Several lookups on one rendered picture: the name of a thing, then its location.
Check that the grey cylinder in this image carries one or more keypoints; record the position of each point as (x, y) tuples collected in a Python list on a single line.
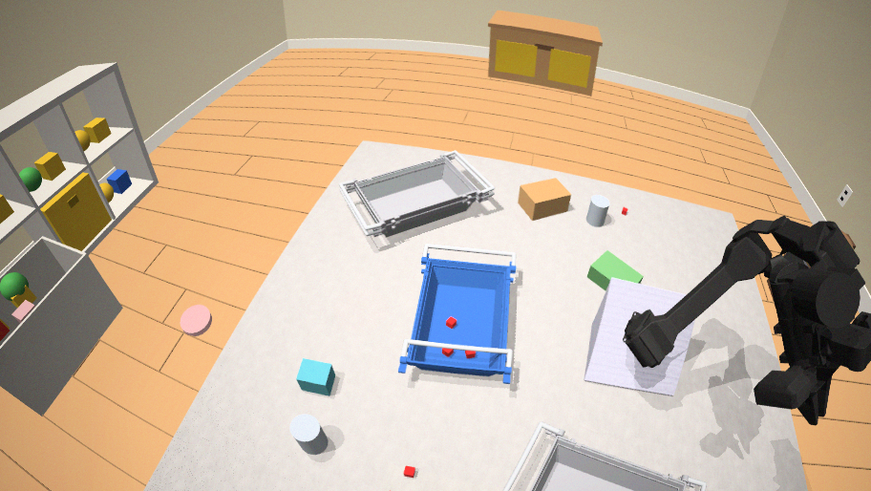
[(597, 211), (309, 434)]

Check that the blue plastic tray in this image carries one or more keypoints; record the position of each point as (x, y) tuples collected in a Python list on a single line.
[(477, 296)]

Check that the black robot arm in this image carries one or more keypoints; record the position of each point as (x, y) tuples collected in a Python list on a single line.
[(827, 293)]

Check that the light green block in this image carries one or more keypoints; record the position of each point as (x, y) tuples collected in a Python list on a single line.
[(609, 266)]

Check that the tan rectangular box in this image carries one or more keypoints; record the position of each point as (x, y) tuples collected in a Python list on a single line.
[(543, 198)]

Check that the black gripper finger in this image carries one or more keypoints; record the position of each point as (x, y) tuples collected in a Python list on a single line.
[(809, 408), (825, 374)]

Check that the teal box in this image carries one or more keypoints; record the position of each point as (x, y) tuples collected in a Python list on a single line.
[(316, 377)]

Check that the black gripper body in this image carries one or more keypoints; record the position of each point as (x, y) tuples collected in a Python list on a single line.
[(789, 389)]

